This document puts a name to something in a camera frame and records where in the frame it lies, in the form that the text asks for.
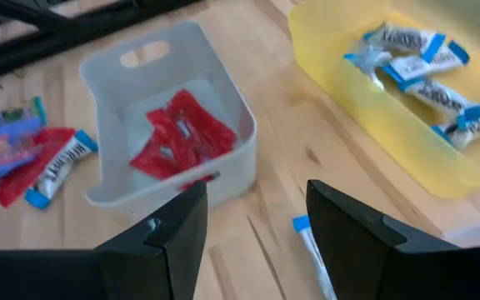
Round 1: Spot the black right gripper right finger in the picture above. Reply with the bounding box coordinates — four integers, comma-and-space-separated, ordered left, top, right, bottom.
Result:
306, 179, 480, 300

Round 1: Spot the white handled plastic bin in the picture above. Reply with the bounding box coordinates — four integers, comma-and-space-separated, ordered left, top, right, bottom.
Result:
79, 20, 259, 210

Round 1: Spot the red candy pack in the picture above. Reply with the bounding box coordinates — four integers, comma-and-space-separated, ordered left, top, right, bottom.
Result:
145, 107, 202, 170
167, 88, 239, 156
129, 139, 175, 181
0, 126, 78, 208

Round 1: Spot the black aluminium table frame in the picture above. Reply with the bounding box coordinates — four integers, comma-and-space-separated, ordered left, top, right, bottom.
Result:
0, 0, 203, 86

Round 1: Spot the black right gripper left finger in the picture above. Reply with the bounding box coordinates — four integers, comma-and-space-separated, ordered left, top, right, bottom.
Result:
0, 180, 208, 300

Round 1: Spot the blue haribo gummy bag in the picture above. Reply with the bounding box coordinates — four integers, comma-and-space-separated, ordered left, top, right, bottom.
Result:
0, 96, 48, 131
0, 117, 44, 188

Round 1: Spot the yellow plastic bin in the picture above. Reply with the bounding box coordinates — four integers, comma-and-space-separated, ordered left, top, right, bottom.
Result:
287, 0, 480, 200

